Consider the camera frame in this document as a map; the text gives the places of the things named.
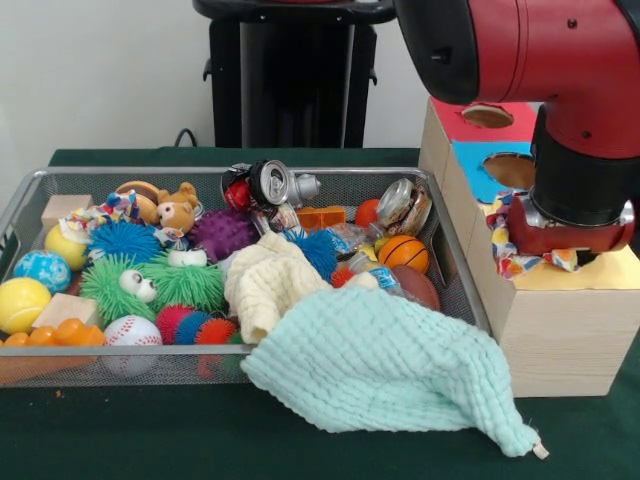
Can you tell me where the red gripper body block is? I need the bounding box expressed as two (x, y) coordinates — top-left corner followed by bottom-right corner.
(507, 194), (636, 257)

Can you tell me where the colourful dotted cloth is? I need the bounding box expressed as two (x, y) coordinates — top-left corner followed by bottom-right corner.
(487, 189), (581, 279)
(59, 190), (142, 232)

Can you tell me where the mint green waffle cloth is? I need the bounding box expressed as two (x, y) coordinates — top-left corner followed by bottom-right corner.
(240, 285), (550, 459)

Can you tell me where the cream waffle cloth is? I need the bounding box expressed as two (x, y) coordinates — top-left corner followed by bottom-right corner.
(224, 230), (334, 345)

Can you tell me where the wooden box with three holes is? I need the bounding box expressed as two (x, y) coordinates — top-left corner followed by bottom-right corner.
(418, 97), (640, 398)

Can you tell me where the purple spiky ball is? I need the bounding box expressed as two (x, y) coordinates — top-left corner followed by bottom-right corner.
(188, 207), (259, 264)

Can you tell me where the green fuzzy toy with eyes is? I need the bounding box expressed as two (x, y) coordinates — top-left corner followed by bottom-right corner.
(79, 254), (159, 324)
(144, 248), (226, 314)

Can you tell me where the small brown teddy bear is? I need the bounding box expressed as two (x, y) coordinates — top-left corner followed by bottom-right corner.
(157, 181), (201, 235)

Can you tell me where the blue spiky rubber ball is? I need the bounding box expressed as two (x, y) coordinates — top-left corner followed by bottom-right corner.
(87, 219), (164, 264)

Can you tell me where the white baseball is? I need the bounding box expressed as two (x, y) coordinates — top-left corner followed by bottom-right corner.
(103, 314), (164, 376)

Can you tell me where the dark green table cloth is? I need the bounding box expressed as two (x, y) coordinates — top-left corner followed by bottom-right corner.
(0, 147), (640, 480)

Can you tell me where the blue globe ball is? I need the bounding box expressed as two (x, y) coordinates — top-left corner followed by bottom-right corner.
(13, 249), (73, 295)

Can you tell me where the yellow tennis ball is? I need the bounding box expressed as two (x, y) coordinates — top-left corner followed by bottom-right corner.
(0, 277), (53, 335)

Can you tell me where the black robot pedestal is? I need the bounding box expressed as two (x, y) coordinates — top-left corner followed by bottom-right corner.
(192, 0), (401, 149)

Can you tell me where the shallow wire mesh bin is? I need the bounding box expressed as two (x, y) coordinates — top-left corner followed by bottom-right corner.
(0, 166), (494, 389)

